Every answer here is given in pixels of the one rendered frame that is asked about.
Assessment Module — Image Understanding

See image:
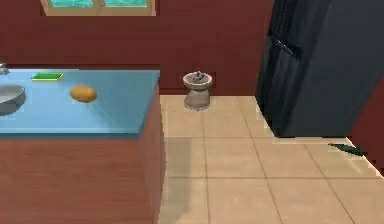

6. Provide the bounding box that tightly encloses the brown counter with blue top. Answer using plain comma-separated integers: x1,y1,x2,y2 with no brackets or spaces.
0,68,167,224

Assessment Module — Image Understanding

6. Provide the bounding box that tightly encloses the black fridge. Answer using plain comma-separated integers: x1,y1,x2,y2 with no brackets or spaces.
255,0,384,138

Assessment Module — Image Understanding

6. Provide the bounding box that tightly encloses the wooden framed window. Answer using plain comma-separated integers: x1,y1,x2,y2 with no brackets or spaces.
39,0,157,17

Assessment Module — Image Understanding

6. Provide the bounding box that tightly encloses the green sponge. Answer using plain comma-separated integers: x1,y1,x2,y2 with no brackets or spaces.
31,72,64,82

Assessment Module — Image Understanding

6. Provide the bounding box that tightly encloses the dark green flat leaf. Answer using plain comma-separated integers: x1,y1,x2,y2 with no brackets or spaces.
327,142,366,157

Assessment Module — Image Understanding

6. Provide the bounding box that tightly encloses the grey metal sink basin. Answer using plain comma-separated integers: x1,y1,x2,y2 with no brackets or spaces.
0,83,27,117

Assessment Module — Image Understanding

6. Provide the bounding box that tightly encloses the grey stone pedestal pot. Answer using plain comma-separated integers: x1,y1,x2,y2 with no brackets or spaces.
182,70,213,112

